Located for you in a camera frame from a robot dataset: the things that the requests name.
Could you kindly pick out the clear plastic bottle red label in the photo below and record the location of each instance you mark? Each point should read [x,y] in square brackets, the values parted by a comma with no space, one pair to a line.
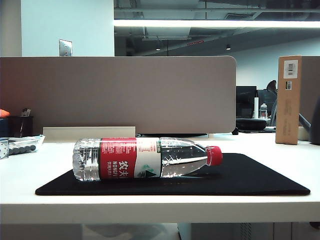
[117,157]

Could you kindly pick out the black mouse pad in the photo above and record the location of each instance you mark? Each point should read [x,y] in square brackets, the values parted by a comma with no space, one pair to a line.
[225,180]

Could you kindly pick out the small clear background bottle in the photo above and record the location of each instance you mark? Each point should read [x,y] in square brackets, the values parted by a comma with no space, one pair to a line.
[263,111]

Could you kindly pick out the beige desk divider panel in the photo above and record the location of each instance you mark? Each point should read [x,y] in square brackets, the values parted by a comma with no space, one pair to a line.
[125,92]

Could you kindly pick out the small black object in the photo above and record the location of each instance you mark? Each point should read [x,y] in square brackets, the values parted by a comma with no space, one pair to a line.
[235,130]

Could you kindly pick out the black computer monitor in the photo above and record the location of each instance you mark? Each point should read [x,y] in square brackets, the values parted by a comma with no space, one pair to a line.
[246,100]

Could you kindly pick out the black round cushion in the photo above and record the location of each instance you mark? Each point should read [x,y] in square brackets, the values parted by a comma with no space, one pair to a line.
[251,123]

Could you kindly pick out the white cylinder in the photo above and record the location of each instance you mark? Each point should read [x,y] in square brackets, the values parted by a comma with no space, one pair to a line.
[256,107]

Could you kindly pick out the long ceiling light strip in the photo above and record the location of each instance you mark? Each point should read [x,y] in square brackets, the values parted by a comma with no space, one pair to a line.
[212,23]

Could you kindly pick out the black office chair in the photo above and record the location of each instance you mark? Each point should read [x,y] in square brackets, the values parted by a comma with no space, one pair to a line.
[272,86]

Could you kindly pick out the tall brown cardboard box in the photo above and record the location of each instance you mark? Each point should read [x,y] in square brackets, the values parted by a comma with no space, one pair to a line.
[287,112]

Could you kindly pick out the black pen holder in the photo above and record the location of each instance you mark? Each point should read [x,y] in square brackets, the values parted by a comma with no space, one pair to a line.
[22,126]

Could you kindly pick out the plastic bag of black discs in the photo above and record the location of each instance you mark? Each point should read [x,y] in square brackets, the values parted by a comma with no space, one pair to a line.
[22,147]

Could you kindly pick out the beige divider panel behind box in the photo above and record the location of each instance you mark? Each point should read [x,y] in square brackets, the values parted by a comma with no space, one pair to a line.
[310,82]

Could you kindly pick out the orange object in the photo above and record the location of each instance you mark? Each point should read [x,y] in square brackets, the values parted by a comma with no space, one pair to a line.
[3,113]

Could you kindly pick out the dark blue box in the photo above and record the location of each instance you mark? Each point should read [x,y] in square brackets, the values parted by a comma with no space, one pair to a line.
[3,127]

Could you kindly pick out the metal wall plate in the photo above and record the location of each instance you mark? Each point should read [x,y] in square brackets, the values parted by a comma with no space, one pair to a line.
[65,48]

